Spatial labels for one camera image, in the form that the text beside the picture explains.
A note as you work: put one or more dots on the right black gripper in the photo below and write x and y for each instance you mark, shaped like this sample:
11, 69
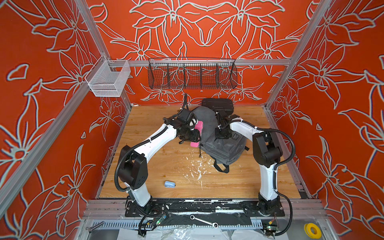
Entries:
217, 137

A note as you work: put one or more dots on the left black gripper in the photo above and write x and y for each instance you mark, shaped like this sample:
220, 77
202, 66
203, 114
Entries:
194, 137

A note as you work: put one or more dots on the pink pencil case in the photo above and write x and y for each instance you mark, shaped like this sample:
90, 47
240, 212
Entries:
196, 135

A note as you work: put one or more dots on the grey student backpack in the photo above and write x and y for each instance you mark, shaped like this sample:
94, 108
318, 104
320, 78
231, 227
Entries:
224, 151

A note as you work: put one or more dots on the light blue stapler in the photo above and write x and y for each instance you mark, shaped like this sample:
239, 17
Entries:
170, 184

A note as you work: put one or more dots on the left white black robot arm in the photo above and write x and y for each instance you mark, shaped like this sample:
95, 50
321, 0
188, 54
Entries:
132, 168

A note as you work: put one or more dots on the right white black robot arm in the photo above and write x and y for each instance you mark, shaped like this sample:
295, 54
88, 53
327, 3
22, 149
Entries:
267, 152

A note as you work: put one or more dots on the black hard case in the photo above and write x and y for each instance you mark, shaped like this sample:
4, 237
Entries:
225, 107

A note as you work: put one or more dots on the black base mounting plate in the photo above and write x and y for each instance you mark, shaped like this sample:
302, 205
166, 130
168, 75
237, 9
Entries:
249, 207

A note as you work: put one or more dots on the yellow tape roll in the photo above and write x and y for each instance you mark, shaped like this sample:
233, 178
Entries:
312, 231

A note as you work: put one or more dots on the black wire wall basket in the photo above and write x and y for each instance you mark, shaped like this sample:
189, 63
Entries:
182, 73

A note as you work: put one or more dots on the white wire wall basket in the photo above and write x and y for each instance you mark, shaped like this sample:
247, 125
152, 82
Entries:
108, 78

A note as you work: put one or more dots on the grey bolt on frame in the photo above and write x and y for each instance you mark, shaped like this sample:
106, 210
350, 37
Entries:
92, 228

